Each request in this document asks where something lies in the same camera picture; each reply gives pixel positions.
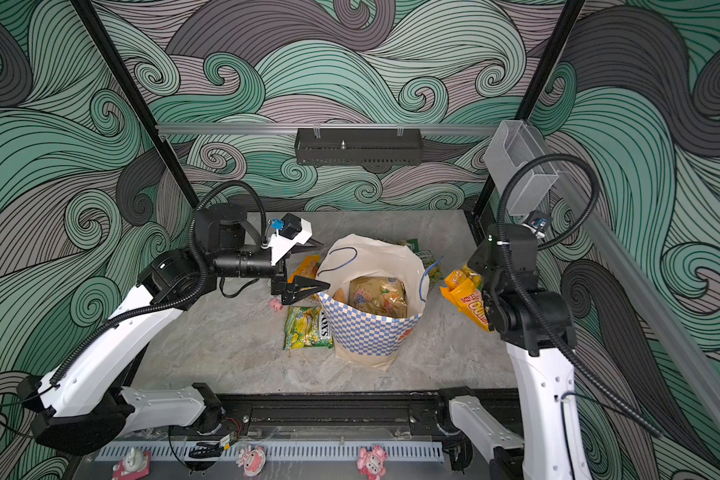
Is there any yellow orange gummy snack bag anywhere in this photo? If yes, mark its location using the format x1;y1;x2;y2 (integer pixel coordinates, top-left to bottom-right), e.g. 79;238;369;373
288;255;321;283

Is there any green Fox's candy bag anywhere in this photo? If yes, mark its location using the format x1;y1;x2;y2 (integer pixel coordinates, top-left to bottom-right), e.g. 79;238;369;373
283;306;333;350

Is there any green Spring Tea candy bag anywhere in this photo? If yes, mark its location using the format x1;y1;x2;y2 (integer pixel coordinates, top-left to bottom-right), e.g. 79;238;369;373
395;238;443;285

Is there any checkered paper bag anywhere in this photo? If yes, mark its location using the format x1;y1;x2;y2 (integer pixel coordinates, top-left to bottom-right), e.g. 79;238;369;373
317;234;440;371

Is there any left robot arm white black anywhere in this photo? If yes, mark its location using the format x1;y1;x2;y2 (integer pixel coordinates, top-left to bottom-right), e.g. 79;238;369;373
17;204;329;456

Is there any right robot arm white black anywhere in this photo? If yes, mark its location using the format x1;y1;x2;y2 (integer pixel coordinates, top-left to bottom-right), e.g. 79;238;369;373
443;224;591;479

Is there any brown snack bag in bag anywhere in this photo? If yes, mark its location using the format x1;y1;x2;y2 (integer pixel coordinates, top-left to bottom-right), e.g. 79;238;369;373
348;276;408;318

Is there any small pink candy toy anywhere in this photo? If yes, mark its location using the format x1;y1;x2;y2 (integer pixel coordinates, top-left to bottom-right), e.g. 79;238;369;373
268;297;283;312

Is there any pink pig figurine middle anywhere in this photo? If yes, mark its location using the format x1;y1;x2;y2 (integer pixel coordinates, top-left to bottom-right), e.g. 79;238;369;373
236;445;266;478

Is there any pink pig figurine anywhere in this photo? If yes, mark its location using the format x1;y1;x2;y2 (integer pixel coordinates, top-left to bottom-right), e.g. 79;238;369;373
236;445;266;478
357;445;388;480

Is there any pink pig figurine right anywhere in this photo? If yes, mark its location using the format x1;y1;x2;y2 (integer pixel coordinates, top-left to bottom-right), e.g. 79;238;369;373
357;445;388;480

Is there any pink bunny figurine left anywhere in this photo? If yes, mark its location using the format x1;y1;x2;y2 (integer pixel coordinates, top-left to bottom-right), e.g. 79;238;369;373
112;447;151;480

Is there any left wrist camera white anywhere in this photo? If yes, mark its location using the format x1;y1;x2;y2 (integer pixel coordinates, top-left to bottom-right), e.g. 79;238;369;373
265;213;312;266

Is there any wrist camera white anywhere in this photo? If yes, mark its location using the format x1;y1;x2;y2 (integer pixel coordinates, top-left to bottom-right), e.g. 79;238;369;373
265;213;312;266
522;210;552;240

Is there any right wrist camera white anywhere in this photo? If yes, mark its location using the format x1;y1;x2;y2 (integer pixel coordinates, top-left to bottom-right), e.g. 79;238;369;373
522;210;552;240

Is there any black perforated wall tray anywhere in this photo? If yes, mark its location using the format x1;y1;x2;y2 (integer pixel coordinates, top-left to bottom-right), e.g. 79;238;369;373
294;129;424;169

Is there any clear plastic wall holder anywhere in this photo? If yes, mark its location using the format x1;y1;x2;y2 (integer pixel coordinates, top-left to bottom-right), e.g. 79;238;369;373
483;120;559;217

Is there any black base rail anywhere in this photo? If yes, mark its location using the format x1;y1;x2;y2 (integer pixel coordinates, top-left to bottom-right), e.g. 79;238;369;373
89;392;523;439

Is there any aluminium rail right wall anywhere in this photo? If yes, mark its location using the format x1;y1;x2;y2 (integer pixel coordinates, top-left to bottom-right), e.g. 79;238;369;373
524;122;720;463

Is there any aluminium rail wall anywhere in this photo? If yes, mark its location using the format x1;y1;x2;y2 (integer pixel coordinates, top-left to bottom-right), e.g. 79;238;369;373
524;122;720;463
155;122;498;137

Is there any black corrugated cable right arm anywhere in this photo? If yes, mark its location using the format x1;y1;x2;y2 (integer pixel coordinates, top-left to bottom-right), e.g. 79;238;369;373
495;153;664;439

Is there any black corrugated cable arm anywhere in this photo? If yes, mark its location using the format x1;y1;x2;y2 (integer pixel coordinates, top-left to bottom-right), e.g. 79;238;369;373
47;179;268;385
495;153;664;439

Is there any aluminium rail back wall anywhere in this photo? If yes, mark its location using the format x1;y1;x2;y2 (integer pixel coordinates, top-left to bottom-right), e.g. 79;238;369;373
155;122;498;137

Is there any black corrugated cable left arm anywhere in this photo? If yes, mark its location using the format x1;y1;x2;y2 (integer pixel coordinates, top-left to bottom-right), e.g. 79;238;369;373
47;179;268;385

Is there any white slotted cable duct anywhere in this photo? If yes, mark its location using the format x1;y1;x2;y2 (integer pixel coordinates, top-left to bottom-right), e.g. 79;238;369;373
93;440;445;464

